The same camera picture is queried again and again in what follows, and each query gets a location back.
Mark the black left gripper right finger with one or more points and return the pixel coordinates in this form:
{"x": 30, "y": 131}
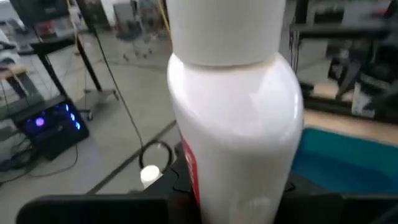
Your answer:
{"x": 342, "y": 210}

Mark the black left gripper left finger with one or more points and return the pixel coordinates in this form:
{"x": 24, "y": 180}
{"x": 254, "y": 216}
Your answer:
{"x": 93, "y": 210}

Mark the teal plastic bin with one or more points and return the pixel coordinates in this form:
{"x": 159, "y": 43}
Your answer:
{"x": 342, "y": 161}

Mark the black computer tower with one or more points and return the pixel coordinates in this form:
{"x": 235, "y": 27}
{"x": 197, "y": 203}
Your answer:
{"x": 53, "y": 130}

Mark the grey stand base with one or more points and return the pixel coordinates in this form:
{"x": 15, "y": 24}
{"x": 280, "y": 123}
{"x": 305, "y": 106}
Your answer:
{"x": 99, "y": 93}

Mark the black desk stand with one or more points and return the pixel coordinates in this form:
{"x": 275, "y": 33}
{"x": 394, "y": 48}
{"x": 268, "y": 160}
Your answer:
{"x": 53, "y": 45}

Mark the black aluminium table frame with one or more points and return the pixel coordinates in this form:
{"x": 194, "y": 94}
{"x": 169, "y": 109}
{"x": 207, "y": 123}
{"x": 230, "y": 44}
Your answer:
{"x": 342, "y": 31}

